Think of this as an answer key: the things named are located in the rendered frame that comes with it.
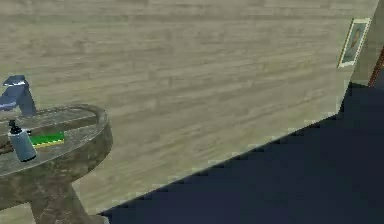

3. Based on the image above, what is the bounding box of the grey soap dispenser bottle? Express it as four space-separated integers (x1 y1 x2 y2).
7 119 38 163

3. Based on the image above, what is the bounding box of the white framed wall picture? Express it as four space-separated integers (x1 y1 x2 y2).
337 17 372 69

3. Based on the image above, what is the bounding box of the brown stone pedestal sink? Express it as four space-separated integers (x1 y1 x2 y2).
0 103 114 224

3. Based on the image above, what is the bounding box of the brown wooden door frame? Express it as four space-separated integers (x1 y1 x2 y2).
367 46 384 88

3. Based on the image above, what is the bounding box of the green yellow sponge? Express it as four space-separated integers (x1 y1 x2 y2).
29 131 66 150

